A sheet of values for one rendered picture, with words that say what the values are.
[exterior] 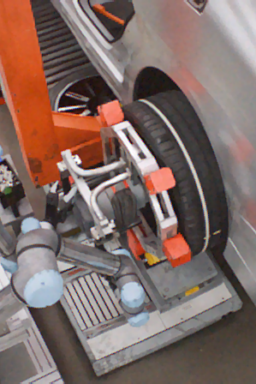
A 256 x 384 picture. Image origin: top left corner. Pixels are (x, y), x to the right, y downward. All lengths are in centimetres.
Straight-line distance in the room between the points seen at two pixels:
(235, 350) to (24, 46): 177
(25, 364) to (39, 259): 113
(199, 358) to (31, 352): 84
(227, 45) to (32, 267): 82
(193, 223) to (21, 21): 96
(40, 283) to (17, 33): 97
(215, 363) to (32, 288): 146
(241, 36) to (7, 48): 94
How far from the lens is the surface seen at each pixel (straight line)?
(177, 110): 200
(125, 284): 179
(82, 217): 267
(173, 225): 195
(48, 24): 416
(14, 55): 208
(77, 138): 254
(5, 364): 259
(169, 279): 266
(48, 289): 148
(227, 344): 277
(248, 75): 146
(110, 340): 269
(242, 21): 149
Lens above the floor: 258
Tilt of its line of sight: 54 degrees down
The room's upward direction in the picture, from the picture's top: 5 degrees counter-clockwise
